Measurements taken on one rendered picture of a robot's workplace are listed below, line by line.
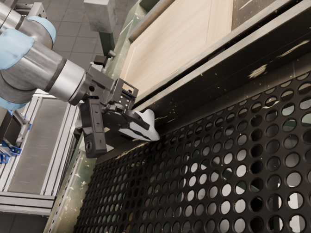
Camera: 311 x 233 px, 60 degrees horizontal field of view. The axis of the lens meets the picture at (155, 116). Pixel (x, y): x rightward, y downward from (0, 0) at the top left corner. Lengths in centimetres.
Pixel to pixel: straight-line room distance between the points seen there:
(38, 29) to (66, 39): 205
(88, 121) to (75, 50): 208
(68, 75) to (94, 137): 12
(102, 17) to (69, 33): 133
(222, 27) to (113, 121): 32
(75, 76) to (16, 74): 10
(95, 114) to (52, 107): 145
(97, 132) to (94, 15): 103
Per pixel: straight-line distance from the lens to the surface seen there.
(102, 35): 160
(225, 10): 70
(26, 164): 183
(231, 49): 47
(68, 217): 90
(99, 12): 146
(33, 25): 69
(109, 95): 57
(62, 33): 281
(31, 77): 53
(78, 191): 92
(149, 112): 60
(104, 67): 139
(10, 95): 60
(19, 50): 52
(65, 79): 52
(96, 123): 53
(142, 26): 120
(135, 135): 60
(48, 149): 182
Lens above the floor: 174
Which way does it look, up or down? 58 degrees down
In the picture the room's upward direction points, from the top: straight up
